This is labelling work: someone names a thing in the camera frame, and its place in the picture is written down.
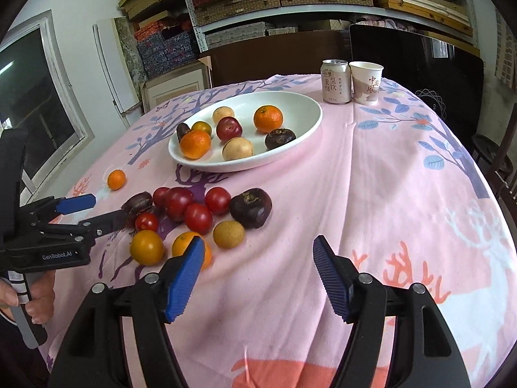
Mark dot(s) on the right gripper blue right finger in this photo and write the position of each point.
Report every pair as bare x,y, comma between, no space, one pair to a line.
424,354

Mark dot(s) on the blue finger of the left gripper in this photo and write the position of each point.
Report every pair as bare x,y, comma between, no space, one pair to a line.
67,206
105,224

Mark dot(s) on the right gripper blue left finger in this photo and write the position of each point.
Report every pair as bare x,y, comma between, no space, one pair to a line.
92,352

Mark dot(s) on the red cherry tomato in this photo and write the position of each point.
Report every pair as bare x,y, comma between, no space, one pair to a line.
198,218
217,200
159,197
147,221

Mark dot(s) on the dark purple striped chestnut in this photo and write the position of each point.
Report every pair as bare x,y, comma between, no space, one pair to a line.
137,204

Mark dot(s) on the small orange kumquat fruit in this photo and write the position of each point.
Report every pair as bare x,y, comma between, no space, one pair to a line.
116,180

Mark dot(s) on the yellow orange round fruit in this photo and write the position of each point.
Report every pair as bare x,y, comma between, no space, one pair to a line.
147,247

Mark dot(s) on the large red plum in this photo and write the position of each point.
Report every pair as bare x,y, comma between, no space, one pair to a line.
176,202

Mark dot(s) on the large orange mandarin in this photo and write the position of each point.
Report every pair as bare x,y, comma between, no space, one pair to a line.
195,144

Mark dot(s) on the small tan longan fruit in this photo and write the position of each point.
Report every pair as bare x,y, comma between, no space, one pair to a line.
228,234

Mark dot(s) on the small yellow orange fruit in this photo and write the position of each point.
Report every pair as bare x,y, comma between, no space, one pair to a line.
202,126

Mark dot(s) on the dark purple water chestnut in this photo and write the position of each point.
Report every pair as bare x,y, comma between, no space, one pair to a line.
251,208

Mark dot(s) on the striped pepino melon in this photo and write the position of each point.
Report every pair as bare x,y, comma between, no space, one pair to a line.
222,112
236,148

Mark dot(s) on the dark red plum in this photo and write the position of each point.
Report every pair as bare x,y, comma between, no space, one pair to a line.
227,128

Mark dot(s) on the dark brown water chestnut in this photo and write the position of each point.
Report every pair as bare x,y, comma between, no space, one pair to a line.
279,137

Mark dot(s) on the white board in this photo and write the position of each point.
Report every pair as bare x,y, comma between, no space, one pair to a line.
115,71

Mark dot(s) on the white oval plate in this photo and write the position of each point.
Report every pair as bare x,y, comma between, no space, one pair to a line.
302,115

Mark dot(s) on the pink deer print tablecloth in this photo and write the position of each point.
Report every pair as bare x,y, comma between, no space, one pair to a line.
390,187

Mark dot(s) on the framed picture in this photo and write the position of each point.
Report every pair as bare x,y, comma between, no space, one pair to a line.
191,77

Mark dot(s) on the blue patterned boxes stack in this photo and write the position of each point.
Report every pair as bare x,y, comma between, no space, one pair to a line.
163,47

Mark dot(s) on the dark wooden chair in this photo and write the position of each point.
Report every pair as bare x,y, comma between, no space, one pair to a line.
501,173

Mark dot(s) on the brown wooden board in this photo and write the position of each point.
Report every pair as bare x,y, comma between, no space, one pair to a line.
292,53

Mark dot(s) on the pink drink can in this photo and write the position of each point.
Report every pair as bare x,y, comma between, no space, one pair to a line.
336,81

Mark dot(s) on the black panel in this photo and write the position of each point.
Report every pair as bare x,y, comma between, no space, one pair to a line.
448,79

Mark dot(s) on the white paper cup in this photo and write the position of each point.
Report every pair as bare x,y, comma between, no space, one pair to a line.
366,79

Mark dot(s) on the metal storage shelf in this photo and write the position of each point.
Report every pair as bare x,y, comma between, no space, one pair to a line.
323,0

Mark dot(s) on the window frame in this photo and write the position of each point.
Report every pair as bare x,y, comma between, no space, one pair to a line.
37,97

